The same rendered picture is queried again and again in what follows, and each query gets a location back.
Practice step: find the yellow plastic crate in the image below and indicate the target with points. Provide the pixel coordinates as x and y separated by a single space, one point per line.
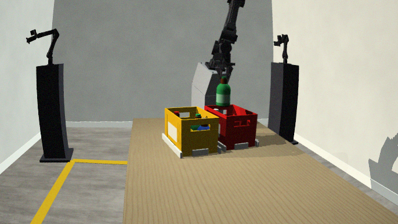
179 132

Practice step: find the blue bottle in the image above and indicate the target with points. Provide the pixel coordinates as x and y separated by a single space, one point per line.
203 127

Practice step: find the red plastic crate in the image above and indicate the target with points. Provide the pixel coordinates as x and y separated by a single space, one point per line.
229 133

